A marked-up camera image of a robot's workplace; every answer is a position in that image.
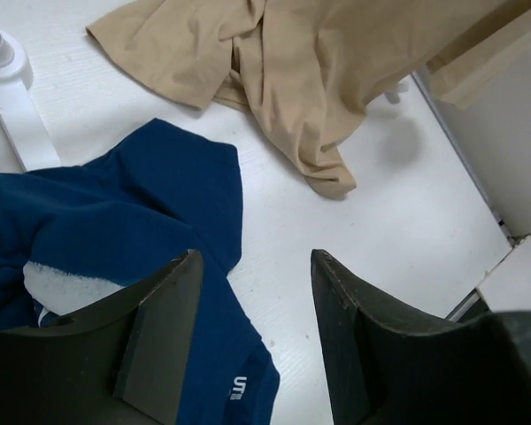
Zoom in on white metal clothes rack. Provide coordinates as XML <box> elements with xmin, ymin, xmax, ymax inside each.
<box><xmin>0</xmin><ymin>30</ymin><xmax>62</xmax><ymax>172</ymax></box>

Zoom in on beige t shirt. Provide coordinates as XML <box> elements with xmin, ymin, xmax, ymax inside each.
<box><xmin>87</xmin><ymin>0</ymin><xmax>531</xmax><ymax>199</ymax></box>

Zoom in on blue t shirt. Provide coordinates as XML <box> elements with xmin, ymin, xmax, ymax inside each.
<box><xmin>0</xmin><ymin>119</ymin><xmax>280</xmax><ymax>424</ymax></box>

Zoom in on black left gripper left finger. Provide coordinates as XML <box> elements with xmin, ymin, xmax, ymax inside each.
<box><xmin>0</xmin><ymin>250</ymin><xmax>204</xmax><ymax>424</ymax></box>

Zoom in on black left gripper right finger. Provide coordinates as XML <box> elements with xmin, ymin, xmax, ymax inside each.
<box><xmin>311</xmin><ymin>250</ymin><xmax>531</xmax><ymax>424</ymax></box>

